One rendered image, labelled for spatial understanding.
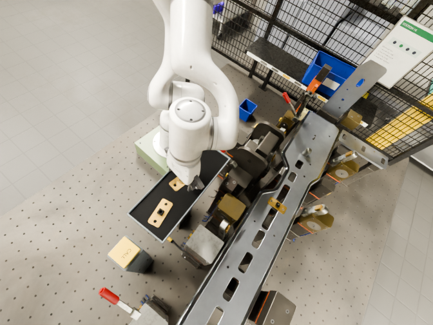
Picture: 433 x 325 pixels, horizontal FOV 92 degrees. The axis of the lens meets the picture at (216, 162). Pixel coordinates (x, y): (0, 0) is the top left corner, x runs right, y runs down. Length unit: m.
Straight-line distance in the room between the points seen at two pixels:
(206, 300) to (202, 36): 0.76
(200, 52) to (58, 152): 1.97
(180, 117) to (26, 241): 1.02
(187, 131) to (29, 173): 1.99
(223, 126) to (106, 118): 2.03
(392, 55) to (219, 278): 1.42
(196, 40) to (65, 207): 1.02
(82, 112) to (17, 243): 1.52
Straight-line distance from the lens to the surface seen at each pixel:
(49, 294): 1.22
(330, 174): 1.28
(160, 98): 0.87
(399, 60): 1.60
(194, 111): 0.43
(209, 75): 0.47
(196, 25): 0.49
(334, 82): 1.47
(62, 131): 2.44
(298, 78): 1.51
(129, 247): 0.67
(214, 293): 0.83
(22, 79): 3.02
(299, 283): 1.29
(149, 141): 1.22
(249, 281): 0.87
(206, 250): 0.72
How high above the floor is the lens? 1.82
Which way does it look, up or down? 59 degrees down
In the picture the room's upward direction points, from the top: 22 degrees clockwise
